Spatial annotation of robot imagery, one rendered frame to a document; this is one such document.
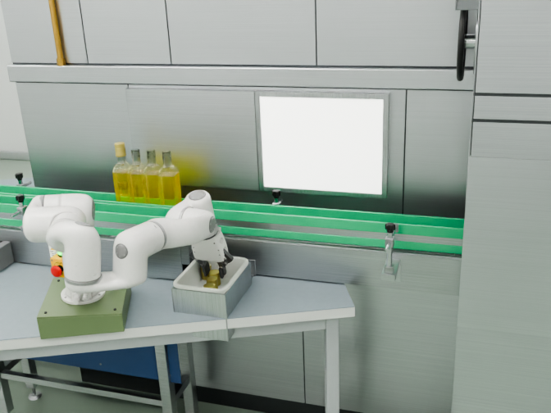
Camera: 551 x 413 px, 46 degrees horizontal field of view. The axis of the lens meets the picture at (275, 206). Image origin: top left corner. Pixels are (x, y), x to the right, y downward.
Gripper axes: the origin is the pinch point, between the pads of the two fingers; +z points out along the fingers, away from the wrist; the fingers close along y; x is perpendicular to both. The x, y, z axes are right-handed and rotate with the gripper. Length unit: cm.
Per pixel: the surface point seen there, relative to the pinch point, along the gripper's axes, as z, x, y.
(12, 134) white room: 138, -293, 350
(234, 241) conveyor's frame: -1.7, -12.7, -2.2
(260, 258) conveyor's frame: 3.5, -11.5, -10.9
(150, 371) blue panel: 45, 8, 30
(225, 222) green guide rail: -6.4, -16.1, 1.4
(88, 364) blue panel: 46, 9, 56
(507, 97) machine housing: -56, -12, -82
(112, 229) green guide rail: -7.6, -5.3, 37.1
